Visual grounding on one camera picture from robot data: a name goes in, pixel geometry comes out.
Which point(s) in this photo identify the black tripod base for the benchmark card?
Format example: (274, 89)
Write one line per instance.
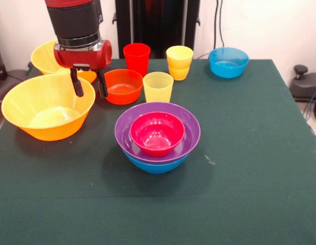
(16, 76)
(307, 86)

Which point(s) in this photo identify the large orange bowl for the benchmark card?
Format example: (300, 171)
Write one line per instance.
(46, 107)
(43, 60)

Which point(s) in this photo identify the pale yellow translucent cup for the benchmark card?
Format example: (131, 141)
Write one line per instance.
(158, 89)

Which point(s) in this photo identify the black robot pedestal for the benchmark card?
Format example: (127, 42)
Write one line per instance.
(158, 25)

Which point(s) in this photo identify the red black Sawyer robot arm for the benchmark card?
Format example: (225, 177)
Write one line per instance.
(74, 20)

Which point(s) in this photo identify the small light blue bowl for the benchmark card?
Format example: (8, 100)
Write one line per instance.
(228, 66)

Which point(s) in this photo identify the small pink bowl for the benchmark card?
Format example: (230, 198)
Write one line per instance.
(158, 135)

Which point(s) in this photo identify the yellow stepped cup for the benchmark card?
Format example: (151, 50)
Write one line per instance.
(179, 66)

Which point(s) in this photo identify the dark green table cloth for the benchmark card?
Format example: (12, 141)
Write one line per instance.
(71, 194)

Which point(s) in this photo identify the small red-orange bowl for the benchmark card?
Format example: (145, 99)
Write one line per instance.
(125, 89)

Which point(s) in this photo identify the red cup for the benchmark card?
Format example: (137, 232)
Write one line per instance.
(136, 58)

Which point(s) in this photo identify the purple bowl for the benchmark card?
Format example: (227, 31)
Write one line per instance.
(191, 132)

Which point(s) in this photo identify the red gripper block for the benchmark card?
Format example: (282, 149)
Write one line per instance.
(81, 60)

